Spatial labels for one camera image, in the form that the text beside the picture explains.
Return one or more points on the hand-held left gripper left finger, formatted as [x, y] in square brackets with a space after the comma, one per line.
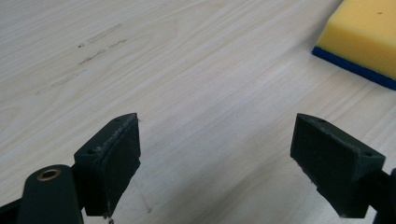
[107, 168]

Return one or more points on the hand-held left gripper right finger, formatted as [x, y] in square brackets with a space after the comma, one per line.
[333, 168]

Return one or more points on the yellow and blue sponge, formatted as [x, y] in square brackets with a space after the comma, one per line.
[362, 34]

